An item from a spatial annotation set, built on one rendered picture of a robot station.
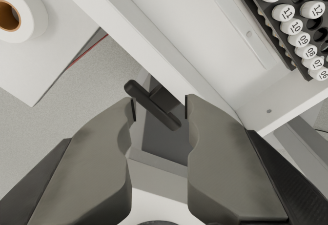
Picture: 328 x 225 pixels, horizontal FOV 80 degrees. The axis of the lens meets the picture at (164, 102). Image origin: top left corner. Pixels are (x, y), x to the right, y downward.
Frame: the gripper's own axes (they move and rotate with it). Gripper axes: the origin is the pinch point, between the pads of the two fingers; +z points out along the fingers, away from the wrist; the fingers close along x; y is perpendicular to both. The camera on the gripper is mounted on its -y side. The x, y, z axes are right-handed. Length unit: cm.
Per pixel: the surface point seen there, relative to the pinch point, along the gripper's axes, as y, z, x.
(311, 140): 66, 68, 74
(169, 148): 35.7, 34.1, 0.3
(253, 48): 0.5, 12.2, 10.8
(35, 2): -5.4, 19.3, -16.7
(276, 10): -4.1, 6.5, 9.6
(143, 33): -3.1, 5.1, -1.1
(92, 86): 42, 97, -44
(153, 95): 2.8, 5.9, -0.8
